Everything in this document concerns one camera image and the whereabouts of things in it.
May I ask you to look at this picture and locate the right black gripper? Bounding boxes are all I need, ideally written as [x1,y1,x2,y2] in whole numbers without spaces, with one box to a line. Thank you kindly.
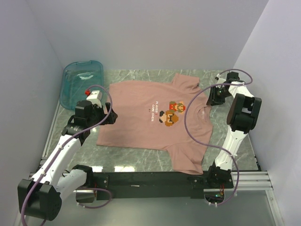
[206,85,232,106]

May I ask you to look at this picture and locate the pink printed t shirt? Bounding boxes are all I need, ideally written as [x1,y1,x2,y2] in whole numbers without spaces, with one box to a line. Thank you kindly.
[96,73,213,175]

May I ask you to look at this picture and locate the teal plastic bin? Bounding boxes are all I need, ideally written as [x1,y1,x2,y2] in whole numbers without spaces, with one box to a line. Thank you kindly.
[59,60,103,110]

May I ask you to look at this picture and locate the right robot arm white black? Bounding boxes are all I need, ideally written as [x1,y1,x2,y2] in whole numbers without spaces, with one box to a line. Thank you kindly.
[206,69,262,188]

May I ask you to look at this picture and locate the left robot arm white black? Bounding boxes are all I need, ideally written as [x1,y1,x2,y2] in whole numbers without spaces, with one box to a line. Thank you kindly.
[17,98,118,225]

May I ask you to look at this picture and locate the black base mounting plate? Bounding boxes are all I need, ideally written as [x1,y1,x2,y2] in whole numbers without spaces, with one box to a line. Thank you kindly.
[77,171,234,201]

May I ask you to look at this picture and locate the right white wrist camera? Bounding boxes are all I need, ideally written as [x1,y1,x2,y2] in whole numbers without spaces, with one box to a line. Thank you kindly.
[215,73,226,87]

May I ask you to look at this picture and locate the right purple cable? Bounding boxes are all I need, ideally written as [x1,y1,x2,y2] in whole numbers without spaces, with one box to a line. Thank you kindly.
[184,69,253,206]

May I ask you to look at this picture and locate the purple cable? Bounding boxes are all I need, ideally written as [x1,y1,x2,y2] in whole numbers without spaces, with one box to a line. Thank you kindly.
[20,85,113,226]
[184,69,253,206]

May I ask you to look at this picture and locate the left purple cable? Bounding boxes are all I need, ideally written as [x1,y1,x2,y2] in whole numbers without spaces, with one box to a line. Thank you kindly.
[20,85,113,226]

